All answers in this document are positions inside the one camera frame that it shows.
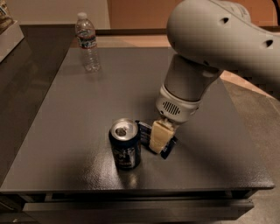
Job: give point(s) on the dark blue pepsi can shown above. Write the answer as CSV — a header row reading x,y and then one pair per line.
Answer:
x,y
124,137

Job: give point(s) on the grey table drawer front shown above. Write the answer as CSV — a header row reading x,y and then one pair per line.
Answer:
x,y
142,211

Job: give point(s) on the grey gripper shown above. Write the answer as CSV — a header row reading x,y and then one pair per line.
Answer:
x,y
175,108

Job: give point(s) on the white box with snacks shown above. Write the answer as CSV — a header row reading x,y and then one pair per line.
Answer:
x,y
10,32

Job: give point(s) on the clear plastic water bottle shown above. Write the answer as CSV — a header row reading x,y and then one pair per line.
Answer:
x,y
85,34

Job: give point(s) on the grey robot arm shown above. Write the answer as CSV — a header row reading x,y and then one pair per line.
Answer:
x,y
210,37

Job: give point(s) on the dark blue rxbar wrapper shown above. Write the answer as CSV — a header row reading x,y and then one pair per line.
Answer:
x,y
145,136

